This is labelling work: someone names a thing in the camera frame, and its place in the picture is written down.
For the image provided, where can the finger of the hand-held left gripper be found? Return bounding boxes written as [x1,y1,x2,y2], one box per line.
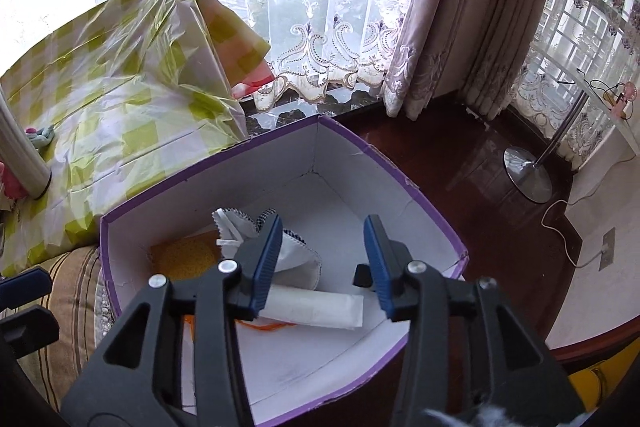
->
[0,268,52,314]

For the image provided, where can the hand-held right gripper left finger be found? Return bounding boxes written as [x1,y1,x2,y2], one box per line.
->
[60,213,286,427]

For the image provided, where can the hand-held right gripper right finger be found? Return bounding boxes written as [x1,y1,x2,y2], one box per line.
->
[352,214,586,427]

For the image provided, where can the white checkered fabric pouch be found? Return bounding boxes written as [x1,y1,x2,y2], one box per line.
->
[212,206,321,290]

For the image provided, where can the orange cloth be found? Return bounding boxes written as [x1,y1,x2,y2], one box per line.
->
[182,314,291,334]

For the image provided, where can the white cloth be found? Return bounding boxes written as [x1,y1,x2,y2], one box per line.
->
[260,284,365,330]

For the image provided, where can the yellow sponge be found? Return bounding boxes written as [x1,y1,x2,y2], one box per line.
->
[150,234,223,280]

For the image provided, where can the purple cardboard box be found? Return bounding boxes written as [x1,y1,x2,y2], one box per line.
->
[99,114,470,427]

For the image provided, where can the striped sofa cushion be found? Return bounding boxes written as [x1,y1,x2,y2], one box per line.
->
[0,244,121,413]

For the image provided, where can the stainless steel thermos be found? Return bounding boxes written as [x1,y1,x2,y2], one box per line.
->
[0,87,52,199]

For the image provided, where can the chrome floor lamp stand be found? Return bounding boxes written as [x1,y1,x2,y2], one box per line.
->
[502,79,591,204]

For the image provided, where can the green checkered plastic tablecloth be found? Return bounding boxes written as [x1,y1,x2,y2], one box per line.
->
[0,0,276,278]

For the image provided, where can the white lace curtain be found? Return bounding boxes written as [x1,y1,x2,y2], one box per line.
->
[515,0,640,168]
[0,0,426,105]

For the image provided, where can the beige thick curtain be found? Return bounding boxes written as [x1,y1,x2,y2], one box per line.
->
[382,0,571,120]

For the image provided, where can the yellow object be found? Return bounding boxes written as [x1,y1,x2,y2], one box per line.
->
[567,347,633,413]

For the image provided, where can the white desk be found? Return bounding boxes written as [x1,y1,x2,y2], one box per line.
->
[575,69,640,168]

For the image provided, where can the pink desk object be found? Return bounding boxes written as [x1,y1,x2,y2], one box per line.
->
[620,83,640,118]

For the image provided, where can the white cable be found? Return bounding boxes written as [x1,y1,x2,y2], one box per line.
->
[541,152,631,269]

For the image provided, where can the wall outlet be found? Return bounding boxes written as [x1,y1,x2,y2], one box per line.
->
[600,228,617,265]

